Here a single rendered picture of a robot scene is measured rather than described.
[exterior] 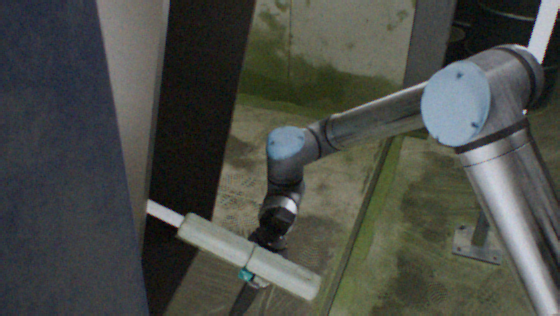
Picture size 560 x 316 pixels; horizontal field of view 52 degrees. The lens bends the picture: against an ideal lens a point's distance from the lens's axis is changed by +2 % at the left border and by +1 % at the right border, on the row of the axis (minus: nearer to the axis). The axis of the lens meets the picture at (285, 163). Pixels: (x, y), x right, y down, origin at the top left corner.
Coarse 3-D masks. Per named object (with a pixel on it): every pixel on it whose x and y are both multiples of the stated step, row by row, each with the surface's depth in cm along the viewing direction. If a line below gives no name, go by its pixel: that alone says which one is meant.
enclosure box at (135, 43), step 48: (144, 0) 78; (192, 0) 141; (240, 0) 138; (144, 48) 82; (192, 48) 149; (240, 48) 145; (144, 96) 87; (192, 96) 157; (144, 144) 92; (192, 144) 166; (144, 192) 99; (192, 192) 176; (144, 240) 175
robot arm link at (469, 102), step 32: (480, 64) 86; (512, 64) 88; (448, 96) 85; (480, 96) 82; (512, 96) 85; (448, 128) 87; (480, 128) 83; (512, 128) 84; (480, 160) 86; (512, 160) 84; (544, 160) 87; (480, 192) 88; (512, 192) 85; (544, 192) 84; (512, 224) 86; (544, 224) 84; (512, 256) 88; (544, 256) 84; (544, 288) 85
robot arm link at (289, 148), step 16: (288, 128) 137; (304, 128) 140; (272, 144) 133; (288, 144) 132; (304, 144) 136; (272, 160) 135; (288, 160) 134; (304, 160) 137; (272, 176) 138; (288, 176) 136
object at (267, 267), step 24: (168, 216) 115; (192, 216) 115; (192, 240) 115; (216, 240) 114; (240, 240) 116; (240, 264) 115; (264, 264) 114; (288, 264) 116; (264, 288) 117; (288, 288) 115; (312, 288) 114; (240, 312) 125
